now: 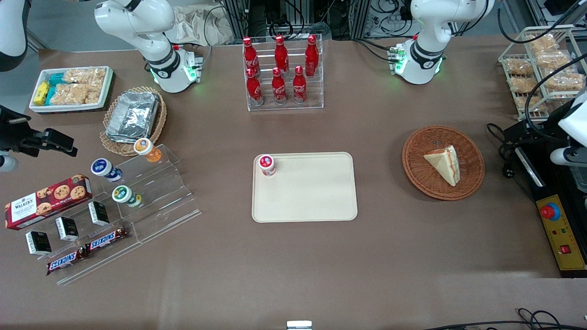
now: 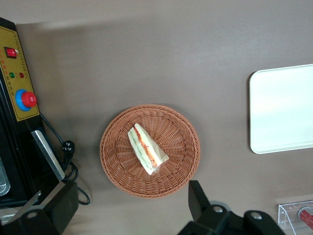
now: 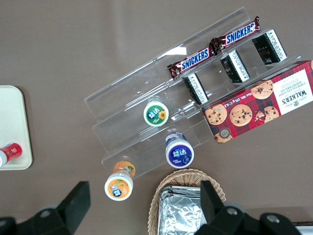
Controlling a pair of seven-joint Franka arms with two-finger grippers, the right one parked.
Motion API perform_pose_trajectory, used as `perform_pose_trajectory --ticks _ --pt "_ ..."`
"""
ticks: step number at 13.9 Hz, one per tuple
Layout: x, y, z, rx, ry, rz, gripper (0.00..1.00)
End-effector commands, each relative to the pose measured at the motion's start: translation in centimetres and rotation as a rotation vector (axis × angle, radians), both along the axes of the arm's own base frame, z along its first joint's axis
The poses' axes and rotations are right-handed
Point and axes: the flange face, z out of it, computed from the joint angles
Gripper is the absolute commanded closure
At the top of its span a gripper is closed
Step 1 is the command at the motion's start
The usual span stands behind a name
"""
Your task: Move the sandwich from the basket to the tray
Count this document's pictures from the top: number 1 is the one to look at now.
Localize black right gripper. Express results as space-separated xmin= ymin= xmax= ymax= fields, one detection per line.
xmin=0 ymin=105 xmax=78 ymax=157

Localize triangle sandwich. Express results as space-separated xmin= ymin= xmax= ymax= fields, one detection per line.
xmin=423 ymin=145 xmax=460 ymax=187

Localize light wicker basket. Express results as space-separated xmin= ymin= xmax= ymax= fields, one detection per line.
xmin=100 ymin=86 xmax=166 ymax=156

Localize beige plastic tray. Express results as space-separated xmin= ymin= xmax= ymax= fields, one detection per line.
xmin=251 ymin=152 xmax=358 ymax=223

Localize brown wicker basket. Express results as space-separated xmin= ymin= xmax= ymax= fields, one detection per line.
xmin=402 ymin=126 xmax=485 ymax=201

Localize white plastic bin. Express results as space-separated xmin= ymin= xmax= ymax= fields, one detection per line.
xmin=29 ymin=66 xmax=114 ymax=113

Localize rice cracker packet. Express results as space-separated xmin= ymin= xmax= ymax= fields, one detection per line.
xmin=527 ymin=34 xmax=559 ymax=52
xmin=516 ymin=95 xmax=547 ymax=113
xmin=543 ymin=72 xmax=586 ymax=92
xmin=60 ymin=84 xmax=102 ymax=105
xmin=509 ymin=77 xmax=538 ymax=94
xmin=536 ymin=50 xmax=572 ymax=70
xmin=64 ymin=69 xmax=107 ymax=86
xmin=504 ymin=58 xmax=535 ymax=77

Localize blue gum bottle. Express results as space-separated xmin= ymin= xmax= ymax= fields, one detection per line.
xmin=91 ymin=158 xmax=123 ymax=182

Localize red Walkers cookie box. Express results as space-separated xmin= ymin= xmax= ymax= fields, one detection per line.
xmin=5 ymin=174 xmax=93 ymax=231

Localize aluminium foil containers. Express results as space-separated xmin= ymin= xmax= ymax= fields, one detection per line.
xmin=106 ymin=92 xmax=160 ymax=142

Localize small black box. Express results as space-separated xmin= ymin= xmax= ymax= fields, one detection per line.
xmin=55 ymin=216 xmax=79 ymax=242
xmin=25 ymin=231 xmax=52 ymax=256
xmin=88 ymin=202 xmax=110 ymax=226

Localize green gum bottle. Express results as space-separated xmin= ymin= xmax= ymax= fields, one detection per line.
xmin=112 ymin=186 xmax=143 ymax=208

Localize orange gum bottle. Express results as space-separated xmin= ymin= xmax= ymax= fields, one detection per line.
xmin=134 ymin=138 xmax=162 ymax=163

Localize Snickers bar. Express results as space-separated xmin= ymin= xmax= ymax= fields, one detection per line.
xmin=85 ymin=227 xmax=129 ymax=253
xmin=46 ymin=249 xmax=88 ymax=275

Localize clear acrylic stepped stand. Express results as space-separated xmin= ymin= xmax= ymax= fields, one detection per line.
xmin=55 ymin=144 xmax=202 ymax=286

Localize beige cloth bag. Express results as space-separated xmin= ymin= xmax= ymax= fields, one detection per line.
xmin=164 ymin=4 xmax=235 ymax=46

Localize red cola bottle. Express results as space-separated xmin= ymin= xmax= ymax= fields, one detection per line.
xmin=274 ymin=35 xmax=290 ymax=76
xmin=246 ymin=68 xmax=264 ymax=106
xmin=271 ymin=67 xmax=288 ymax=105
xmin=305 ymin=34 xmax=320 ymax=77
xmin=293 ymin=66 xmax=308 ymax=104
xmin=242 ymin=37 xmax=260 ymax=76

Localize red gum bottle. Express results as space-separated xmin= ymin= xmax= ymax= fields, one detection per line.
xmin=258 ymin=155 xmax=277 ymax=177

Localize clear acrylic bottle rack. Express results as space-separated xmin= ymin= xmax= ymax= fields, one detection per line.
xmin=243 ymin=34 xmax=324 ymax=111

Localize black equipment base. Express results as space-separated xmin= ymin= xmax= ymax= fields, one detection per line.
xmin=504 ymin=120 xmax=587 ymax=278

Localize yellow control panel box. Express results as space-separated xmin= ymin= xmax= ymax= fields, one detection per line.
xmin=536 ymin=195 xmax=587 ymax=272

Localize aluminium frame rack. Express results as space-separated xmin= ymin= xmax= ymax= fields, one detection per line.
xmin=220 ymin=0 xmax=372 ymax=40

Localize black base cables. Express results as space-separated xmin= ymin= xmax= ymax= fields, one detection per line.
xmin=352 ymin=38 xmax=398 ymax=63

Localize black table cable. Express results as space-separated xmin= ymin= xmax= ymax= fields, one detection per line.
xmin=486 ymin=123 xmax=521 ymax=179

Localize white wire rack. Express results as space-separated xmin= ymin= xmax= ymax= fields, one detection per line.
xmin=498 ymin=25 xmax=587 ymax=122

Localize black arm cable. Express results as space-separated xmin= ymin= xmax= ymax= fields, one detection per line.
xmin=524 ymin=60 xmax=587 ymax=133
xmin=498 ymin=0 xmax=581 ymax=45

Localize black floor cable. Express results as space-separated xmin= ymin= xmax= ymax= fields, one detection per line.
xmin=424 ymin=308 xmax=587 ymax=330

